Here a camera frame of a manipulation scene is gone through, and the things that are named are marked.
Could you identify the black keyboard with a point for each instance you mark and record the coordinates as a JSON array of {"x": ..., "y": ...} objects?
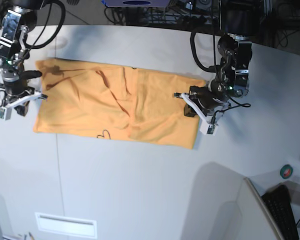
[{"x": 278, "y": 202}]

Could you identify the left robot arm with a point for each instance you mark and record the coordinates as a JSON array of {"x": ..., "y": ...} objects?
[{"x": 239, "y": 20}]

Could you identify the yellow orange t-shirt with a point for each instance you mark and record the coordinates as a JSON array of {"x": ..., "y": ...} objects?
[{"x": 115, "y": 102}]

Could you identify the white partition board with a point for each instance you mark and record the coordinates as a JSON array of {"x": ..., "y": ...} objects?
[{"x": 256, "y": 221}]

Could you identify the green tape roll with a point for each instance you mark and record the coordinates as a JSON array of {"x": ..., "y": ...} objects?
[{"x": 286, "y": 171}]

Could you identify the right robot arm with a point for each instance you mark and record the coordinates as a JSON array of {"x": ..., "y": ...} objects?
[{"x": 19, "y": 21}]

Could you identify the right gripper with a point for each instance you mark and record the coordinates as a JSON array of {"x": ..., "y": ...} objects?
[{"x": 15, "y": 86}]

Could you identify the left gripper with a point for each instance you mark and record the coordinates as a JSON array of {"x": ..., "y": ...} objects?
[{"x": 209, "y": 100}]

